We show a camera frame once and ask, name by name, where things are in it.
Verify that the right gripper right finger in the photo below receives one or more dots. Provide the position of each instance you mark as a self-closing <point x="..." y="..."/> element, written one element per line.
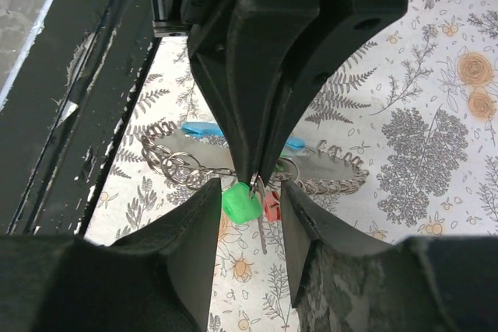
<point x="341" y="279"/>

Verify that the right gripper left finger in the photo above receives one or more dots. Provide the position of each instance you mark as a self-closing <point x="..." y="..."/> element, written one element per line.
<point x="158" y="278"/>

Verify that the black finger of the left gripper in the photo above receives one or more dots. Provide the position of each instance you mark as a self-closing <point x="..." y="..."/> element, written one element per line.
<point x="259" y="63"/>

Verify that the green key tag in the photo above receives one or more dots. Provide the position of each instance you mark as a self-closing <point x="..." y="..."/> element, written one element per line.
<point x="239" y="206"/>

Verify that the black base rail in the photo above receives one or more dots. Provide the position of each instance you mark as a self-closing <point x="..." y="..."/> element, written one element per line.
<point x="66" y="112"/>

